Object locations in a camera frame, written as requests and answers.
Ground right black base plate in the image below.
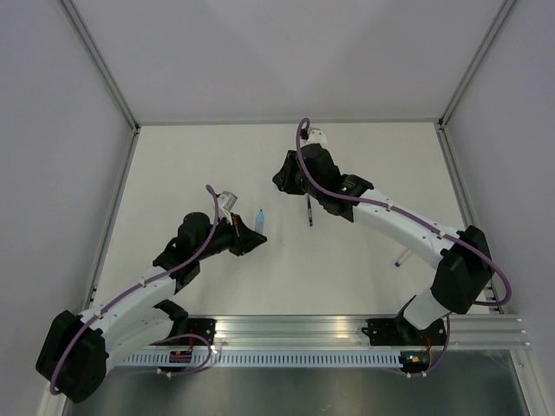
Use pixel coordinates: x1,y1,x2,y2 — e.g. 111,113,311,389
362,317,447,347

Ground aluminium front rail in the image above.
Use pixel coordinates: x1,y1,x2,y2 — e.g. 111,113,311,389
62,314,531,348

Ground light blue highlighter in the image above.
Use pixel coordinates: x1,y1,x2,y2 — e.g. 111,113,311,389
255,209,265,234

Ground purple pen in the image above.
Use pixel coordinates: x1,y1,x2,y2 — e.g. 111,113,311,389
306,194,314,227

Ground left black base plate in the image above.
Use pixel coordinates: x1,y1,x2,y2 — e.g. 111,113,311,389
175,318,217,348

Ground right aluminium frame post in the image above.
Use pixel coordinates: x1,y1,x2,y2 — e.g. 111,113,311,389
437,0,519,130

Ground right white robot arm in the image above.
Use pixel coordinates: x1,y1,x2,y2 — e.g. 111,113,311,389
272,144,493,345

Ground white slotted cable duct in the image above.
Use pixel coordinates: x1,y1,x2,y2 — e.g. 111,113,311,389
121,349,402,369

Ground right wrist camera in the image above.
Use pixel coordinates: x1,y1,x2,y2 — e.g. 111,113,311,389
301,127,328,147

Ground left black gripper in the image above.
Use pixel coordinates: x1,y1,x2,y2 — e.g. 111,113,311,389
195,212,266,262

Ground aluminium frame post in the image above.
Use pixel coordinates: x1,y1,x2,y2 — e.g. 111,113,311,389
437,0,519,130
57,0,140,133

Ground purple cable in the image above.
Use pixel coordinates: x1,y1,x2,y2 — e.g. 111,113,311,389
49,185,220,394
294,117,513,307

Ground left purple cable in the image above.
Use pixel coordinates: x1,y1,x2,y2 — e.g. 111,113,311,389
49,185,220,394

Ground white pen with blue tip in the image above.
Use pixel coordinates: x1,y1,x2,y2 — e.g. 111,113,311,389
395,250,412,267

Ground left aluminium frame post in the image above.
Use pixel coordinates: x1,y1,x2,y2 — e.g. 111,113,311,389
57,0,140,133

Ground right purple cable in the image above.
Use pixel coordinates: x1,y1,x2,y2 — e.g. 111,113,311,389
294,117,513,307

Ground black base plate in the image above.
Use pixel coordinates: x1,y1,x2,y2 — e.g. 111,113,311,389
362,317,447,347
175,318,217,348

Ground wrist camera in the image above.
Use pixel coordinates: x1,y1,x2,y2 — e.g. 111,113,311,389
301,127,328,147
218,191,238,224

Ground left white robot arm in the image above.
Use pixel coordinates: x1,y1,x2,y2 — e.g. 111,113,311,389
36,212,267,403

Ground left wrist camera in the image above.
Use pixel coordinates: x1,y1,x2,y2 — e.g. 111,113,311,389
218,191,238,224

